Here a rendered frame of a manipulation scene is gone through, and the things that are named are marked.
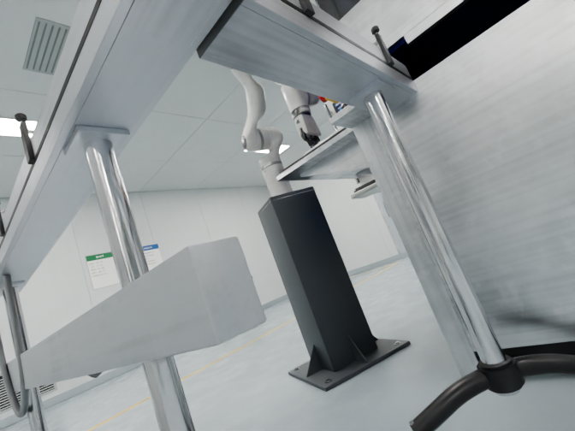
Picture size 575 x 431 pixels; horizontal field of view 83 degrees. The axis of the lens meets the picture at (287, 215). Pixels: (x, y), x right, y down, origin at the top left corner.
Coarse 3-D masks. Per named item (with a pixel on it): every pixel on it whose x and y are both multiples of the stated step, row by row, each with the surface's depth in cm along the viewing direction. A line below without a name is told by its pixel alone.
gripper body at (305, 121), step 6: (300, 114) 135; (306, 114) 137; (294, 120) 137; (300, 120) 134; (306, 120) 135; (312, 120) 138; (300, 126) 134; (306, 126) 133; (312, 126) 136; (300, 132) 135; (306, 132) 132; (312, 132) 134; (318, 132) 138
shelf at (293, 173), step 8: (352, 128) 112; (336, 136) 117; (344, 136) 115; (352, 136) 118; (328, 144) 119; (336, 144) 119; (344, 144) 123; (312, 152) 124; (320, 152) 122; (328, 152) 125; (304, 160) 127; (312, 160) 127; (320, 160) 131; (288, 168) 132; (296, 168) 130; (304, 168) 134; (280, 176) 136; (288, 176) 137; (296, 176) 141; (312, 176) 150; (320, 176) 155; (328, 176) 161; (336, 176) 167; (344, 176) 173; (352, 176) 180; (360, 176) 188
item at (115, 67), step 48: (96, 0) 42; (144, 0) 39; (192, 0) 42; (96, 48) 44; (144, 48) 46; (192, 48) 49; (48, 96) 59; (96, 96) 51; (144, 96) 55; (48, 144) 62; (48, 192) 74; (0, 240) 103; (48, 240) 103
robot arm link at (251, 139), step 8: (232, 72) 166; (240, 72) 162; (240, 80) 167; (248, 80) 164; (248, 88) 167; (256, 88) 167; (248, 96) 169; (256, 96) 168; (264, 96) 172; (248, 104) 171; (256, 104) 169; (264, 104) 172; (248, 112) 173; (256, 112) 170; (264, 112) 174; (248, 120) 173; (256, 120) 171; (248, 128) 171; (256, 128) 172; (248, 136) 171; (256, 136) 172; (248, 144) 172; (256, 144) 173
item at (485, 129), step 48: (480, 48) 85; (528, 48) 79; (432, 96) 93; (480, 96) 86; (528, 96) 80; (432, 144) 95; (480, 144) 87; (528, 144) 80; (432, 192) 96; (480, 192) 88; (528, 192) 81; (480, 240) 89; (528, 240) 82; (480, 288) 90; (528, 288) 83; (528, 336) 84
